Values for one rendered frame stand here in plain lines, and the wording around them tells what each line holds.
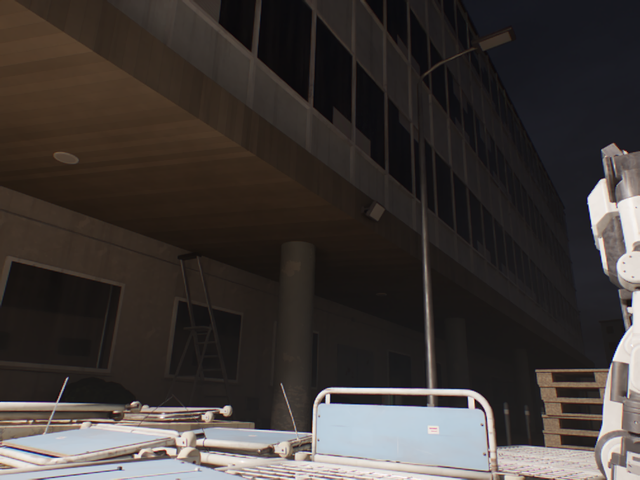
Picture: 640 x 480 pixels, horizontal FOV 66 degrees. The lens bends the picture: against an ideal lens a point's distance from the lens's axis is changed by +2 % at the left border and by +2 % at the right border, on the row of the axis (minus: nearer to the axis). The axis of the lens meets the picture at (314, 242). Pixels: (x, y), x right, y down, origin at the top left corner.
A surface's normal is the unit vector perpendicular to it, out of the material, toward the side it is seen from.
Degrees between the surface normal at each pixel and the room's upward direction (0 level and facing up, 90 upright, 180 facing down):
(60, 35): 180
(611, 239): 98
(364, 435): 90
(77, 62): 180
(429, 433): 90
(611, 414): 90
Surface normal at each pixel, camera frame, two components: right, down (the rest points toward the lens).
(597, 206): -0.97, -0.18
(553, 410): -0.61, -0.27
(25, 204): 0.83, -0.15
